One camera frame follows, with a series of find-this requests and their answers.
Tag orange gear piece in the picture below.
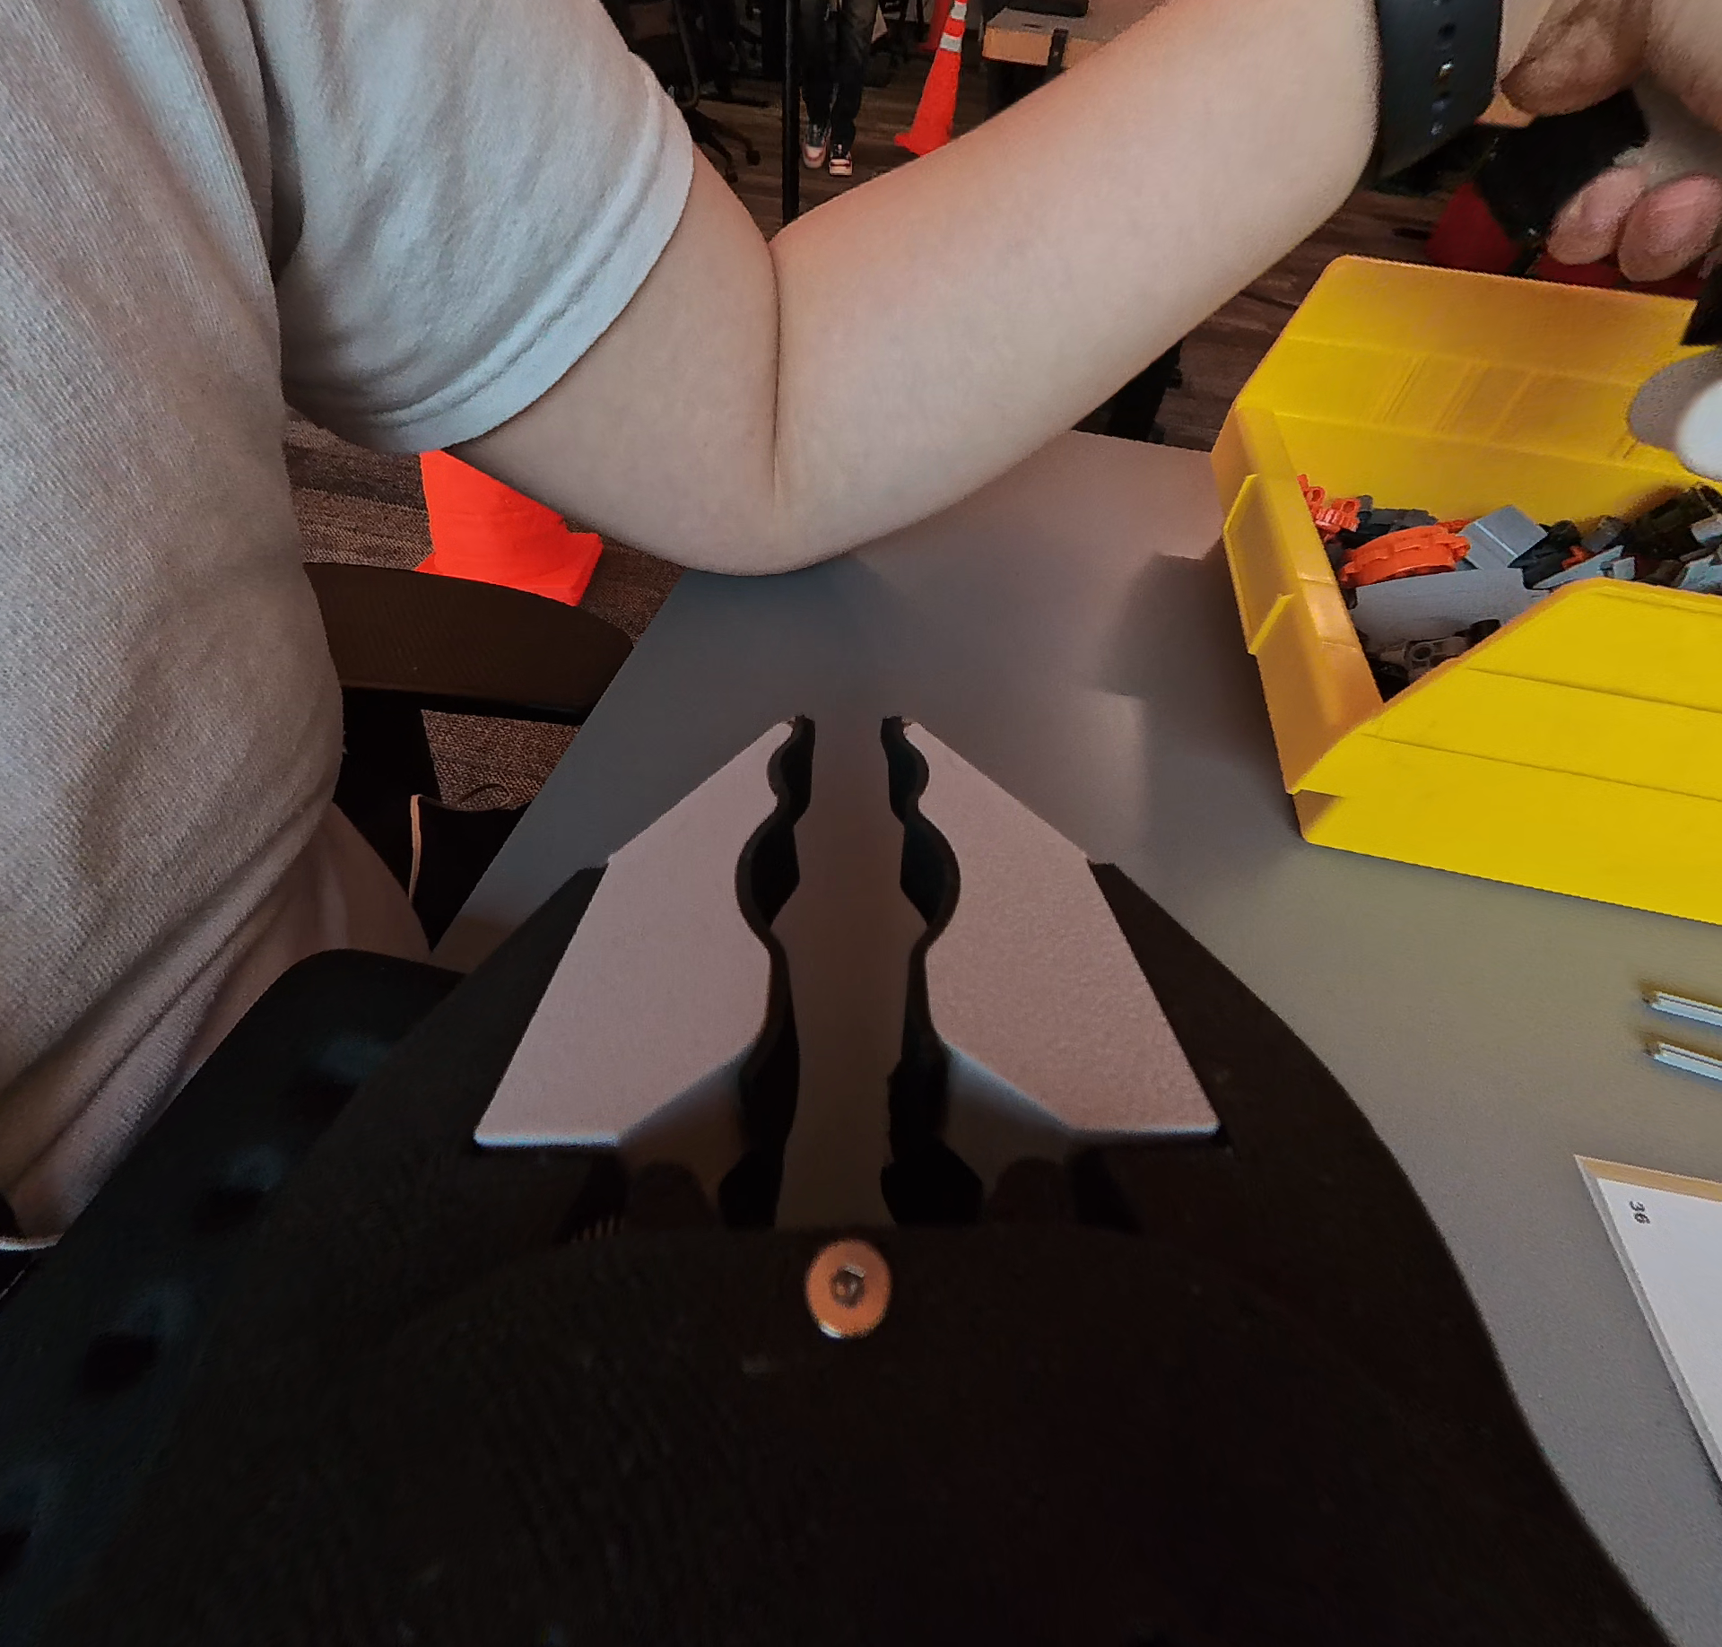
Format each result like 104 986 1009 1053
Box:
1338 523 1476 594

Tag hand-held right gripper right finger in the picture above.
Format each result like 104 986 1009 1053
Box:
881 715 1223 1224

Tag person's beige shirt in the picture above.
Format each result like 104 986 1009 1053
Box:
0 0 700 1240

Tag person's left forearm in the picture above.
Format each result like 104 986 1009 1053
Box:
450 0 1388 581

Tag person's left hand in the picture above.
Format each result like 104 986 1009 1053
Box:
1492 0 1722 285

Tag yellow plastic bin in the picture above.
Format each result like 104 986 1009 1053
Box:
1211 254 1722 927

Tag building instruction booklet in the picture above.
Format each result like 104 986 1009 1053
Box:
1574 1153 1722 1482

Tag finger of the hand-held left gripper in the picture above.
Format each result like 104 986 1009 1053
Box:
1626 348 1722 481

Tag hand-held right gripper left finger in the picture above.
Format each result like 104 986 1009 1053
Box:
473 715 821 1224

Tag pile of building pieces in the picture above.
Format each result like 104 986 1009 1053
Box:
1298 469 1722 702

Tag black smartwatch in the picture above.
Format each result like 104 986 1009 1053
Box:
1357 0 1507 185

